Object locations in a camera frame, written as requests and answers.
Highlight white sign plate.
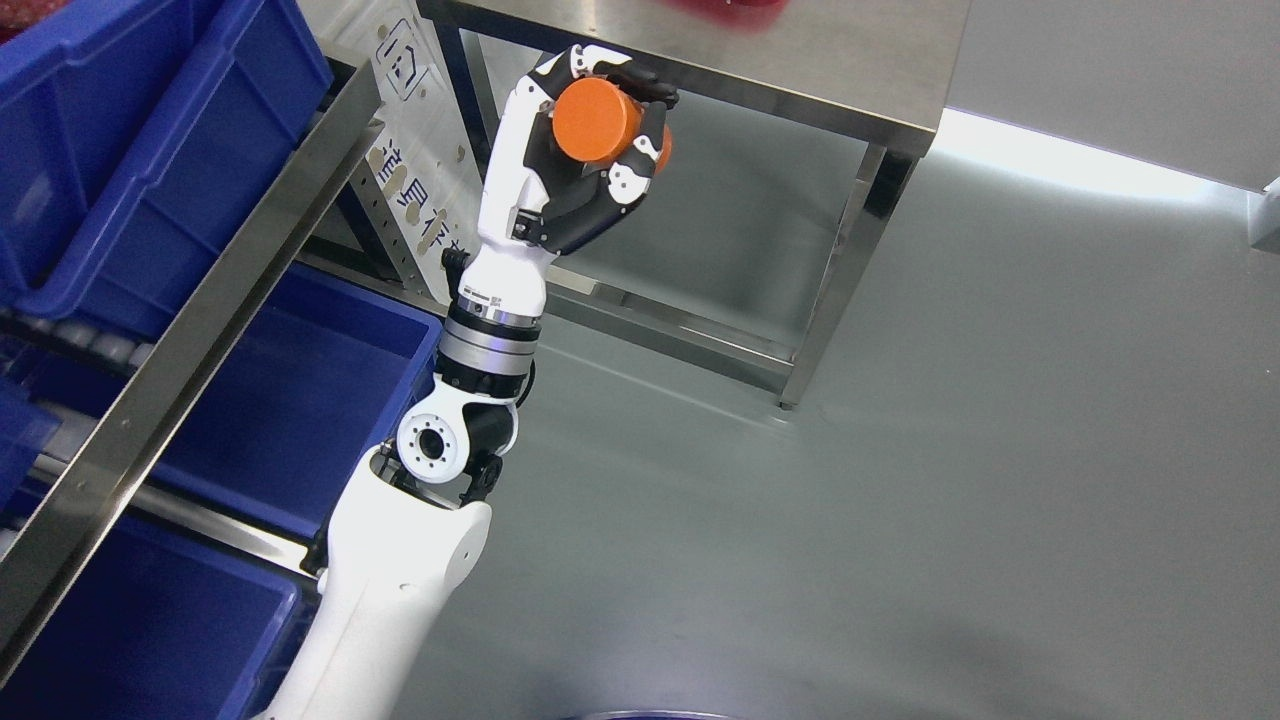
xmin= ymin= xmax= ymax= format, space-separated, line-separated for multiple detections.
xmin=310 ymin=0 xmax=500 ymax=306

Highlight blue bin upper left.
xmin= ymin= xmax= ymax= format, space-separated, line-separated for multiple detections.
xmin=1 ymin=1 xmax=333 ymax=340

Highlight blue bin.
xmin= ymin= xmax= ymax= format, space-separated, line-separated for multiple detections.
xmin=1 ymin=1 xmax=333 ymax=340
xmin=1 ymin=518 xmax=317 ymax=719
xmin=148 ymin=266 xmax=442 ymax=538

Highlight lower blue bin centre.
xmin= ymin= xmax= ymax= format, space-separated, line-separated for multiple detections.
xmin=1 ymin=518 xmax=317 ymax=719

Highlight orange cylindrical capacitor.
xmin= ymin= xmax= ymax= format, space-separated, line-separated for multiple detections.
xmin=550 ymin=77 xmax=645 ymax=169

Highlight stainless steel table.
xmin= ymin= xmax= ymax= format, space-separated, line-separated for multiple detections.
xmin=417 ymin=1 xmax=972 ymax=410

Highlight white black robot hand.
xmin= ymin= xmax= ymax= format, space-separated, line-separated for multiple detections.
xmin=457 ymin=44 xmax=678 ymax=327

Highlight metal shelf rack frame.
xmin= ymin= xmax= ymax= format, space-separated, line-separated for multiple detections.
xmin=0 ymin=60 xmax=387 ymax=682

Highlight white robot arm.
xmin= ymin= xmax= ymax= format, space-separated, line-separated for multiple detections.
xmin=262 ymin=299 xmax=541 ymax=719

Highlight lower blue bin left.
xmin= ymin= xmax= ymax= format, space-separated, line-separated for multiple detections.
xmin=148 ymin=266 xmax=442 ymax=538

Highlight red plastic tray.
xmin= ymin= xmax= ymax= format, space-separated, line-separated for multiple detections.
xmin=663 ymin=0 xmax=790 ymax=28

